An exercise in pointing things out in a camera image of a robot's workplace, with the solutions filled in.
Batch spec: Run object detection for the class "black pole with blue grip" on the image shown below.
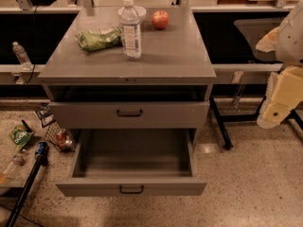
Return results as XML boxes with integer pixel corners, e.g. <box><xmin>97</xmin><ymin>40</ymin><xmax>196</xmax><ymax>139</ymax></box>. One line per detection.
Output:
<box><xmin>5</xmin><ymin>141</ymin><xmax>49</xmax><ymax>227</ymax></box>

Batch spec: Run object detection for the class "clear plastic water bottle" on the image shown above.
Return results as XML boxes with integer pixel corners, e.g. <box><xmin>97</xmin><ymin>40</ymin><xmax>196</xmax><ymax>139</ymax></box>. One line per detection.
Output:
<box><xmin>120</xmin><ymin>0</ymin><xmax>142</xmax><ymax>61</ymax></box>

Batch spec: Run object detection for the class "green chip bag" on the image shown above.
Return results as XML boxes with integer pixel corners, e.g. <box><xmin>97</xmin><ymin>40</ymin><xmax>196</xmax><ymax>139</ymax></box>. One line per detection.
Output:
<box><xmin>75</xmin><ymin>27</ymin><xmax>121</xmax><ymax>52</ymax></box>

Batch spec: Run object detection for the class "closed upper grey drawer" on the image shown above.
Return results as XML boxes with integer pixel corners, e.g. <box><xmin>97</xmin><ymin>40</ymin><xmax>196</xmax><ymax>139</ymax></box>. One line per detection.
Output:
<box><xmin>49</xmin><ymin>102</ymin><xmax>209</xmax><ymax>129</ymax></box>

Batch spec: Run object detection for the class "red apple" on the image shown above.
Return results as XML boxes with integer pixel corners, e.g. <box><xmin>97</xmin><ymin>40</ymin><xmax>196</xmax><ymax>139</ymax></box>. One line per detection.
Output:
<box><xmin>151</xmin><ymin>10</ymin><xmax>169</xmax><ymax>30</ymax></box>

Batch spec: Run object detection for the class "green snack bag on floor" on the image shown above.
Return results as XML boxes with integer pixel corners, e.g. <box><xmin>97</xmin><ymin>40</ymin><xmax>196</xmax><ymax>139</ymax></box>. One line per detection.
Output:
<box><xmin>9</xmin><ymin>125</ymin><xmax>34</xmax><ymax>150</ymax></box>

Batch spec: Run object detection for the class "open lower grey drawer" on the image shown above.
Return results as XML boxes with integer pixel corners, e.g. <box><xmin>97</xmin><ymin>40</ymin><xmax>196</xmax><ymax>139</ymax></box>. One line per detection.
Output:
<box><xmin>57</xmin><ymin>129</ymin><xmax>206</xmax><ymax>197</ymax></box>

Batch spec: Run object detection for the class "small water bottle on ledge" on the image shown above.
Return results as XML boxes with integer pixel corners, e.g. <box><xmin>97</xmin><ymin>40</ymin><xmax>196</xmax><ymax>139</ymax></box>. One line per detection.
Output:
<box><xmin>12</xmin><ymin>42</ymin><xmax>33</xmax><ymax>71</ymax></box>

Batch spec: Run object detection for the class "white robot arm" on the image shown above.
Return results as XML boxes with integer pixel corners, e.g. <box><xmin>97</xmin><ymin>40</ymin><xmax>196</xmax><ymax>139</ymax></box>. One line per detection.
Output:
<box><xmin>256</xmin><ymin>1</ymin><xmax>303</xmax><ymax>129</ymax></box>

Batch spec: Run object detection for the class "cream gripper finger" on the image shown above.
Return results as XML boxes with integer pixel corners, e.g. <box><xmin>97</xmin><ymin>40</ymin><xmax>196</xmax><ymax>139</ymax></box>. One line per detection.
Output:
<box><xmin>262</xmin><ymin>66</ymin><xmax>303</xmax><ymax>124</ymax></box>
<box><xmin>257</xmin><ymin>72</ymin><xmax>292</xmax><ymax>129</ymax></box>

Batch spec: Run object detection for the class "dark snack packet on floor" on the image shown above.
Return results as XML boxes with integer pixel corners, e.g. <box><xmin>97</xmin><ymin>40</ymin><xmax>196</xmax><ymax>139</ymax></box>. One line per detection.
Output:
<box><xmin>35</xmin><ymin>103</ymin><xmax>56</xmax><ymax>128</ymax></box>

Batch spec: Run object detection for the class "plastic bottle on floor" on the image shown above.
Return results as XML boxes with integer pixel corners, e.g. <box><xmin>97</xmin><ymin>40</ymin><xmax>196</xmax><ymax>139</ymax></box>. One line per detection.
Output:
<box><xmin>0</xmin><ymin>153</ymin><xmax>26</xmax><ymax>184</ymax></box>

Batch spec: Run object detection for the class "wire mesh basket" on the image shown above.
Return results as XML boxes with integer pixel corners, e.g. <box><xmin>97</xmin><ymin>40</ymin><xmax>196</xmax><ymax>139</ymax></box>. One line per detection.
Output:
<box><xmin>45</xmin><ymin>122</ymin><xmax>74</xmax><ymax>152</ymax></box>

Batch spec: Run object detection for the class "grey metal drawer cabinet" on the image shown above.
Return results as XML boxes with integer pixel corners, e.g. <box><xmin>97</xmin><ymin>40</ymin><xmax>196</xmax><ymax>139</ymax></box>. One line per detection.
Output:
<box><xmin>37</xmin><ymin>6</ymin><xmax>218</xmax><ymax>143</ymax></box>

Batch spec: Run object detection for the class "white ceramic bowl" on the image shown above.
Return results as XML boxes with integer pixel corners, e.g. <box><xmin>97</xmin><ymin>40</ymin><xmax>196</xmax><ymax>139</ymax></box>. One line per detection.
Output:
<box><xmin>117</xmin><ymin>6</ymin><xmax>146</xmax><ymax>22</ymax></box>

